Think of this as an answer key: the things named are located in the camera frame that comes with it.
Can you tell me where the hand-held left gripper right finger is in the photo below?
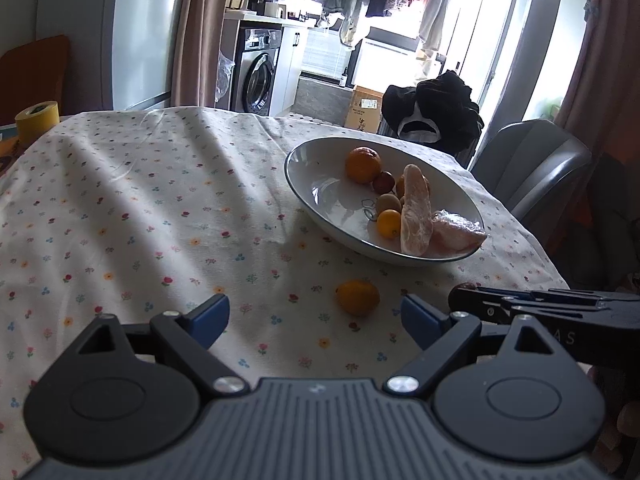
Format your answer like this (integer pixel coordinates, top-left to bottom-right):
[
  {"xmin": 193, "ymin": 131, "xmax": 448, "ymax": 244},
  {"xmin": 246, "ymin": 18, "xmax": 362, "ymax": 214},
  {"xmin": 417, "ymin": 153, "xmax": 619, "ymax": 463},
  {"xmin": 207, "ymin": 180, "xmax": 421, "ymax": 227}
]
[{"xmin": 384, "ymin": 294, "xmax": 564, "ymax": 395}]

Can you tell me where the orange printed table mat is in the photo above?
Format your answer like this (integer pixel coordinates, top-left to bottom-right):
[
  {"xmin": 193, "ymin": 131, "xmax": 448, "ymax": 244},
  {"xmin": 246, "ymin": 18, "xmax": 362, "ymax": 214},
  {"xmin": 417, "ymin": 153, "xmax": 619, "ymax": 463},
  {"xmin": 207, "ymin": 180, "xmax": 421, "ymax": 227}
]
[{"xmin": 0, "ymin": 124, "xmax": 27, "ymax": 178}]

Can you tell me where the floral white tablecloth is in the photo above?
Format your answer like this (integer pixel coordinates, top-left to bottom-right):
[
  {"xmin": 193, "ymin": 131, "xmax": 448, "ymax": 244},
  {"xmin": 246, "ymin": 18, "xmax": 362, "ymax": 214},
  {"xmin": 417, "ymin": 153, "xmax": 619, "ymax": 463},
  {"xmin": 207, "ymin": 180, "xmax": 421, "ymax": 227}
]
[{"xmin": 0, "ymin": 106, "xmax": 571, "ymax": 471}]

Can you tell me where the black garment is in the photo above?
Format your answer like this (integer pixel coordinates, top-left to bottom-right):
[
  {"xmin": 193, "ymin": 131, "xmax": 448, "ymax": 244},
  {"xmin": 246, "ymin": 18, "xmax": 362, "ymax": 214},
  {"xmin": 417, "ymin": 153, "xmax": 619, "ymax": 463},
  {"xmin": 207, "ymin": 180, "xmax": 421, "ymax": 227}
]
[{"xmin": 382, "ymin": 69, "xmax": 485, "ymax": 154}]

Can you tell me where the brown kiwi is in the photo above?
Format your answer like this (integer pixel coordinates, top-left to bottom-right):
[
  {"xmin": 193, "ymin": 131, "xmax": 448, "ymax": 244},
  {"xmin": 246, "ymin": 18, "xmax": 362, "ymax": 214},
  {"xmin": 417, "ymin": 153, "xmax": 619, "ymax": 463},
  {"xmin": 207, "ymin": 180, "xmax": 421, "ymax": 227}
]
[{"xmin": 376, "ymin": 192, "xmax": 404, "ymax": 214}]

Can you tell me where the wooden chair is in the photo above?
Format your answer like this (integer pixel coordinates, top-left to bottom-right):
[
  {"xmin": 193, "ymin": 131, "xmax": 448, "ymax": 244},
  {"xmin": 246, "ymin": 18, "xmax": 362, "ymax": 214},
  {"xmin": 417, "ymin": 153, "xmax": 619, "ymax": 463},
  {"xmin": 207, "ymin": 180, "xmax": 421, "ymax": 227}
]
[{"xmin": 0, "ymin": 35, "xmax": 70, "ymax": 126}]

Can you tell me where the pink curtain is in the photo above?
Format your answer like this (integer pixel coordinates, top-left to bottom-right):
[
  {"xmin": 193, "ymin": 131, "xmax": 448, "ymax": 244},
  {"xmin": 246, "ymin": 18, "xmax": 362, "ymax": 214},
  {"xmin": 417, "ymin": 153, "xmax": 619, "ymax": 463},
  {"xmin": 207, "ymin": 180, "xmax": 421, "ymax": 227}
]
[{"xmin": 554, "ymin": 0, "xmax": 640, "ymax": 161}]

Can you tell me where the white bowl with dark rim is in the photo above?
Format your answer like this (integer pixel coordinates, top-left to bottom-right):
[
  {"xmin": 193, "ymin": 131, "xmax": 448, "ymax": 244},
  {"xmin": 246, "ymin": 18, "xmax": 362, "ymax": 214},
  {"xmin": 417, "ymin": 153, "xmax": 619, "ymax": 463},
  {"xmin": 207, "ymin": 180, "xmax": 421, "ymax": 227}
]
[{"xmin": 284, "ymin": 137, "xmax": 487, "ymax": 266}]

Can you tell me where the silver washing machine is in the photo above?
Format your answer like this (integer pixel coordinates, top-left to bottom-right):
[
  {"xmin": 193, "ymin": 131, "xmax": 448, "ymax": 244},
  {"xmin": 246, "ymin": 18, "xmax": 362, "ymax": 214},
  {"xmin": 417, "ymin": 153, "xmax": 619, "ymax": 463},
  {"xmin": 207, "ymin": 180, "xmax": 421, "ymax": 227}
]
[{"xmin": 229, "ymin": 27, "xmax": 284, "ymax": 114}]

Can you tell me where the white kitchen cabinet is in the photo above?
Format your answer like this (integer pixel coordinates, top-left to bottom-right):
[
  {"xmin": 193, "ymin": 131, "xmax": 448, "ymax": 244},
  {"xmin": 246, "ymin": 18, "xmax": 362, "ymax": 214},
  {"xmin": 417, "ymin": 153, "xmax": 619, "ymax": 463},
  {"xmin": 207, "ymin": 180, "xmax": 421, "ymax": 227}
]
[{"xmin": 270, "ymin": 24, "xmax": 312, "ymax": 117}]

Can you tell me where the white hanging garment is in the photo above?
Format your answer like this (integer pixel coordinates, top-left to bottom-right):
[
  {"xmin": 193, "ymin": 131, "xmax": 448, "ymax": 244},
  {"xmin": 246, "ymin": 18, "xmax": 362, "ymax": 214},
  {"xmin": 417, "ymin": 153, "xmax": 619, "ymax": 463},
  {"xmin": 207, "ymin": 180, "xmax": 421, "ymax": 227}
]
[{"xmin": 418, "ymin": 0, "xmax": 459, "ymax": 57}]

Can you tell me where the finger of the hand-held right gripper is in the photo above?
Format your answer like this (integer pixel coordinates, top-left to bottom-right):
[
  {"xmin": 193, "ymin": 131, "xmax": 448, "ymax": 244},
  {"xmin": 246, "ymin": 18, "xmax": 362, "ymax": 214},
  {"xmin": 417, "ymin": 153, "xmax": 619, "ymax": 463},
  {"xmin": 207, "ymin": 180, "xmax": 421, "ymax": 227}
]
[
  {"xmin": 481, "ymin": 303, "xmax": 533, "ymax": 322},
  {"xmin": 469, "ymin": 287, "xmax": 552, "ymax": 307}
]

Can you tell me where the yellow tape roll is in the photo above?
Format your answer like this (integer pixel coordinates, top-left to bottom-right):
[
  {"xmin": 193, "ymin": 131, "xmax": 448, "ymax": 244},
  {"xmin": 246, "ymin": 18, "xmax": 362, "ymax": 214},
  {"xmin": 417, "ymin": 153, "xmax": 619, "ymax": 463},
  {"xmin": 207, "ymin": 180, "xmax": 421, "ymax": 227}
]
[{"xmin": 14, "ymin": 101, "xmax": 61, "ymax": 142}]

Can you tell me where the cardboard box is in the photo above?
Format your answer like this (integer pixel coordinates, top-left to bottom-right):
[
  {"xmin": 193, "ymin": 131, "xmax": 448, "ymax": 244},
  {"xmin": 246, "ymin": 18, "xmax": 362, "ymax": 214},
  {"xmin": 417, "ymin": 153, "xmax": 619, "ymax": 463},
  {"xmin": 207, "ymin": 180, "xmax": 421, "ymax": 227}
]
[{"xmin": 344, "ymin": 85, "xmax": 386, "ymax": 134}]

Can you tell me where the dark red plum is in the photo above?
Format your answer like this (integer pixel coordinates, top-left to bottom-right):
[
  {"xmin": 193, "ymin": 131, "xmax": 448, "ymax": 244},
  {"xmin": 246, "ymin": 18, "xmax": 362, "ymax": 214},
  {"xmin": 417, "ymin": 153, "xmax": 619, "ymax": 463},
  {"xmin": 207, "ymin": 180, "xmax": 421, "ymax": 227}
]
[{"xmin": 447, "ymin": 282, "xmax": 476, "ymax": 312}]

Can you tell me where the small kumquat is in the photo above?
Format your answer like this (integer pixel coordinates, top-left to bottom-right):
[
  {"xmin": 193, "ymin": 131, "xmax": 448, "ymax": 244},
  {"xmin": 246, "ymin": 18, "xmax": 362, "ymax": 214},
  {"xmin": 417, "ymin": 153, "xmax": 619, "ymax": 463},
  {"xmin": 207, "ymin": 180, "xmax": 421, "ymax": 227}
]
[{"xmin": 376, "ymin": 209, "xmax": 402, "ymax": 240}]

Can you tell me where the grey refrigerator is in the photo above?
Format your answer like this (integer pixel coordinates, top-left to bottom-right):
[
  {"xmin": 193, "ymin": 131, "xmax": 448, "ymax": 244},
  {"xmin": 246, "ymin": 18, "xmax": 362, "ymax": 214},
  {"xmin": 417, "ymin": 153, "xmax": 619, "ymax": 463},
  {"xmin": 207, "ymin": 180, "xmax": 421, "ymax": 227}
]
[{"xmin": 37, "ymin": 0, "xmax": 197, "ymax": 112}]

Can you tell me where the pink pastry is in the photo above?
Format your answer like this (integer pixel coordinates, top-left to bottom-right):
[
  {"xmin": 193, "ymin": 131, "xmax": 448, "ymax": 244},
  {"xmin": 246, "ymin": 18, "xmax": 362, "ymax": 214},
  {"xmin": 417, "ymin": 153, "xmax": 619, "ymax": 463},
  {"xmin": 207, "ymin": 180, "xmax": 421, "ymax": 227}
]
[{"xmin": 431, "ymin": 210, "xmax": 487, "ymax": 254}]

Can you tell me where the clear plastic bag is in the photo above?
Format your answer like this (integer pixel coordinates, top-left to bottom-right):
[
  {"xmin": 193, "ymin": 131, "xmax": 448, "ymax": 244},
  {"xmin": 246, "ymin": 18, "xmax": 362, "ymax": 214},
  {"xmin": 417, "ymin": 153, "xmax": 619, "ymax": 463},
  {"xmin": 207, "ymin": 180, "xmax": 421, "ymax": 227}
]
[{"xmin": 215, "ymin": 50, "xmax": 235, "ymax": 107}]

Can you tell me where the bread loaf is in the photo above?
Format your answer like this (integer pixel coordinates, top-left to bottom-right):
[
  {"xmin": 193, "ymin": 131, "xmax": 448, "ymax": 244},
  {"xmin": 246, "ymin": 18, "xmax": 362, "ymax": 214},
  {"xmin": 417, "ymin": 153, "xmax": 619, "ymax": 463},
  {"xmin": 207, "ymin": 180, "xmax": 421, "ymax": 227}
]
[{"xmin": 400, "ymin": 163, "xmax": 435, "ymax": 256}]

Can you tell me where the orange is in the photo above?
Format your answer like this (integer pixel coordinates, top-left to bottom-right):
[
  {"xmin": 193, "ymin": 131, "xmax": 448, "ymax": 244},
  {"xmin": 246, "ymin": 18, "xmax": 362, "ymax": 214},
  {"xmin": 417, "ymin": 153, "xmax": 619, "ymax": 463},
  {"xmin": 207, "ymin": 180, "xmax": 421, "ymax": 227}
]
[{"xmin": 336, "ymin": 280, "xmax": 381, "ymax": 317}]

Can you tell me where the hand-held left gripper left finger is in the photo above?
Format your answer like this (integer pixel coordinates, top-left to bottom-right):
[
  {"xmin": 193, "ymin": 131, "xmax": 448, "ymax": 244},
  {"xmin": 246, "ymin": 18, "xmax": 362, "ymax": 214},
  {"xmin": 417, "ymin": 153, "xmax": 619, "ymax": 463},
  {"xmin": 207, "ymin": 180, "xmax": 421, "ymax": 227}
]
[{"xmin": 76, "ymin": 294, "xmax": 251, "ymax": 395}]

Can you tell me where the brown-pink curtain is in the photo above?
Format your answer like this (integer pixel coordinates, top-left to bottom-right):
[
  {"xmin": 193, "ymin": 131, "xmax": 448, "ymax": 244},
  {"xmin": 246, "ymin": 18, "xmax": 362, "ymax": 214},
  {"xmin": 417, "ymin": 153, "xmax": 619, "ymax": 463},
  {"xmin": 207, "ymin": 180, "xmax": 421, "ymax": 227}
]
[{"xmin": 172, "ymin": 0, "xmax": 242, "ymax": 109}]

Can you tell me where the grey plastic chair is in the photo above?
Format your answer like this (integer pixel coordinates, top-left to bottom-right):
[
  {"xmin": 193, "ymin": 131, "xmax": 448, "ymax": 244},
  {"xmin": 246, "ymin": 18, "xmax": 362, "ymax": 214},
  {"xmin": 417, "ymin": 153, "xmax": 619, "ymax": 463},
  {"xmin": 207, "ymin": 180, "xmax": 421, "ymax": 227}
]
[{"xmin": 469, "ymin": 118, "xmax": 594, "ymax": 232}]

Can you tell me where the white appliance with dark top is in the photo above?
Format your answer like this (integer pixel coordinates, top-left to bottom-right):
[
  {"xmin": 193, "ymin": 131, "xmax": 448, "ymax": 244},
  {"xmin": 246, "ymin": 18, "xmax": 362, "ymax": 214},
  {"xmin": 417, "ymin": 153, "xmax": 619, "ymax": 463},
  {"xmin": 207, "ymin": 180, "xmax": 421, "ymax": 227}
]
[{"xmin": 349, "ymin": 30, "xmax": 444, "ymax": 92}]

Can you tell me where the person's right hand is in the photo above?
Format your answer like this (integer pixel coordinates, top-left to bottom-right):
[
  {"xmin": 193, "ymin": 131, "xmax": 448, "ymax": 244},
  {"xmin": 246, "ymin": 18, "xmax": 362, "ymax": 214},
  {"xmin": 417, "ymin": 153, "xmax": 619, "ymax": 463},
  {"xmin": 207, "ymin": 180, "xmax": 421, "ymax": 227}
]
[{"xmin": 590, "ymin": 366, "xmax": 639, "ymax": 457}]

